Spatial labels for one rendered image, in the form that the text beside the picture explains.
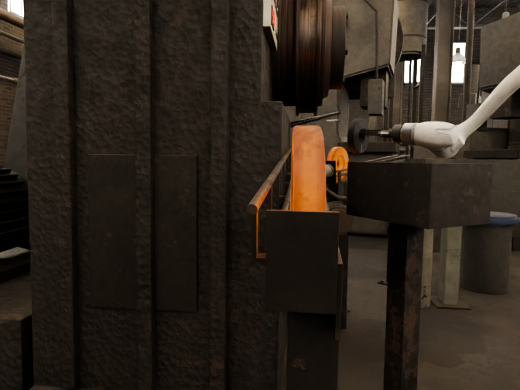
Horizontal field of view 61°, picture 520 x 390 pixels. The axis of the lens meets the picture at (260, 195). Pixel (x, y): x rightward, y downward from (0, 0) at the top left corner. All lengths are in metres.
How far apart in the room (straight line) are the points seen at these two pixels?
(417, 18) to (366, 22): 6.29
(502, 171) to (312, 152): 3.61
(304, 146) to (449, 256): 1.98
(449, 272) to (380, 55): 2.45
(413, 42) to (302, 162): 10.10
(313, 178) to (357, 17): 4.03
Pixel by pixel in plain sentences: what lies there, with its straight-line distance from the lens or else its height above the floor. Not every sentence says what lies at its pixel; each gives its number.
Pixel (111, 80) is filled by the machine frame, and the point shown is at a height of 0.93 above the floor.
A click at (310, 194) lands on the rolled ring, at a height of 0.69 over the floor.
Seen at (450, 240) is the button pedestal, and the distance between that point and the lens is 2.41.
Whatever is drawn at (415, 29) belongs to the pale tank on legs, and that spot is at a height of 3.49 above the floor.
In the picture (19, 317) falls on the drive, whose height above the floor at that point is 0.25.
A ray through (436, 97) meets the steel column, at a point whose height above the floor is 2.10.
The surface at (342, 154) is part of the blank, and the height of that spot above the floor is 0.75.
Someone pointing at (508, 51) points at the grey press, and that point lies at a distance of 5.23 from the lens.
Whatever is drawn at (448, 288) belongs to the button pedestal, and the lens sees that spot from 2.46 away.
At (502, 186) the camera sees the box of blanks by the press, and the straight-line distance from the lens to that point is 4.05.
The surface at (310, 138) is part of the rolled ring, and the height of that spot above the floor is 0.75.
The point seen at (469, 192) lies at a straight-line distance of 1.08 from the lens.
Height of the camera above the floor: 0.73
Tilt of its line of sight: 5 degrees down
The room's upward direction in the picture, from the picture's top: 1 degrees clockwise
